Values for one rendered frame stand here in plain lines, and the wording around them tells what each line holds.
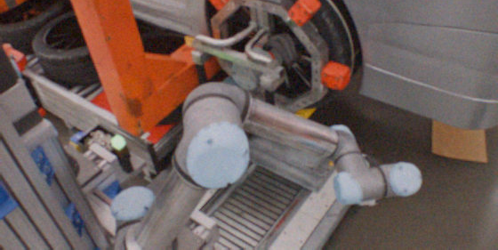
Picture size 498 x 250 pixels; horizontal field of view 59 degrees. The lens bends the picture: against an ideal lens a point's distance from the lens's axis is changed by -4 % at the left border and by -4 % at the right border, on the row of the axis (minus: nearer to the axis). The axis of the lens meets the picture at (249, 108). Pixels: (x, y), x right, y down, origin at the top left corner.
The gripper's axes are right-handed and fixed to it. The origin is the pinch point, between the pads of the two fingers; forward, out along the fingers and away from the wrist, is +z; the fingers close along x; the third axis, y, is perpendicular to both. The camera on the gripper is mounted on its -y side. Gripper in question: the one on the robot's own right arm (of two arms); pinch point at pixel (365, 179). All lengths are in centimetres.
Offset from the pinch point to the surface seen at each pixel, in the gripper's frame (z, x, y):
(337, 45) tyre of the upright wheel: 29, -50, -12
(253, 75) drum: 38, -47, 21
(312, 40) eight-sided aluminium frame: 26, -53, -2
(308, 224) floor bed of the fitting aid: 85, 20, 4
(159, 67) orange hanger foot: 69, -66, 57
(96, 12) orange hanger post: 28, -80, 75
